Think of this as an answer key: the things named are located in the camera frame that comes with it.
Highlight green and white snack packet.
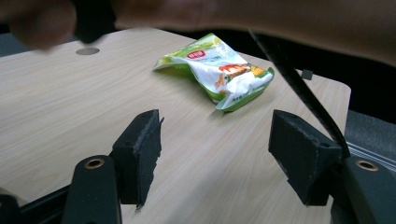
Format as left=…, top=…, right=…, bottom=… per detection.
left=152, top=32, right=276, bottom=113

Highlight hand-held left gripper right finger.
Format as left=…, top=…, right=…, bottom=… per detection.
left=268, top=109, right=344, bottom=207

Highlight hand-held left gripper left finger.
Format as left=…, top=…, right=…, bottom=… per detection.
left=109, top=108, right=165, bottom=210

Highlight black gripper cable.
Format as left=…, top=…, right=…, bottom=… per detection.
left=247, top=28, right=352, bottom=159

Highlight aluminium floor rail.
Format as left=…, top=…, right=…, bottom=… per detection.
left=346, top=141, right=396, bottom=174

